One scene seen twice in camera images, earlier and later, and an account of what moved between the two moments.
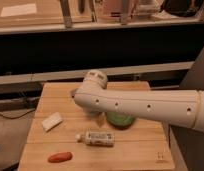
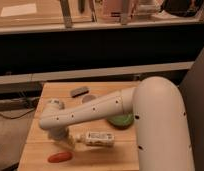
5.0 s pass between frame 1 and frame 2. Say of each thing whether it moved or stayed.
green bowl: stayed
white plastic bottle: stayed
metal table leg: stayed
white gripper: moved
